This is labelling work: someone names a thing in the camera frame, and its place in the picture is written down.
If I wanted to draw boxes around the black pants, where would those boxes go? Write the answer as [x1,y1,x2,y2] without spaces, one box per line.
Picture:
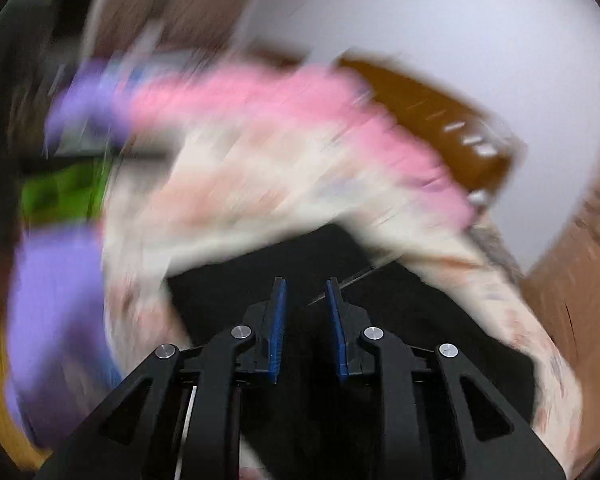
[166,223,537,480]

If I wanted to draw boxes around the light wooden wardrobe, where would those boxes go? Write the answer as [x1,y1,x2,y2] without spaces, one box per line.
[522,175,600,472]

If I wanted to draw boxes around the floral cream bed sheet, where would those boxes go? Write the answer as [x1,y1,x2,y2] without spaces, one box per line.
[102,125,582,471]

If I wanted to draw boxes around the green cloth bundle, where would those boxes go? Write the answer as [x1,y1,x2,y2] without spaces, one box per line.
[21,160,112,226]

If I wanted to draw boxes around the brown wooden headboard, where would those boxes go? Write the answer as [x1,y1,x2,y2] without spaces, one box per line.
[337,54,524,209]

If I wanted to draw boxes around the pink quilt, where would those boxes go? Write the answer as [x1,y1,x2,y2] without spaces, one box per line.
[128,63,476,230]

